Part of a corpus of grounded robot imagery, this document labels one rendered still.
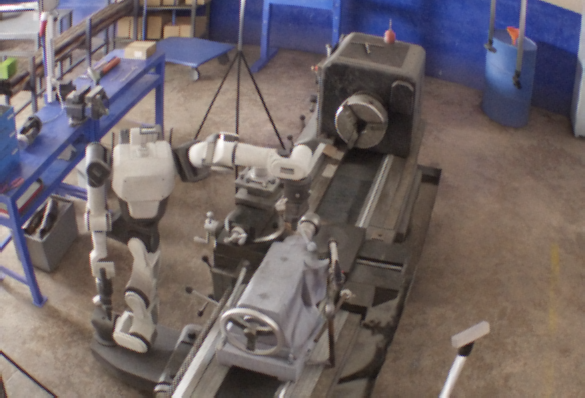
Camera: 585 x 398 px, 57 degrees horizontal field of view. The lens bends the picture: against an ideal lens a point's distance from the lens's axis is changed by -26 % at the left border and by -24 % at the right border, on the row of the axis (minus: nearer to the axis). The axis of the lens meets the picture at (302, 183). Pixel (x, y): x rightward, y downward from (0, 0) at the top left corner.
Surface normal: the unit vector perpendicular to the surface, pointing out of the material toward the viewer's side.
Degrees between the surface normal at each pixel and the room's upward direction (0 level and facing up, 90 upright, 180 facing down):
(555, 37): 90
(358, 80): 90
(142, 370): 0
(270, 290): 0
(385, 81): 90
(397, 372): 0
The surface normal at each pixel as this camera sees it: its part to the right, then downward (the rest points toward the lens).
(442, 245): 0.05, -0.84
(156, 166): 0.30, -0.18
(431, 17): -0.29, 0.51
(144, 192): 0.28, 0.57
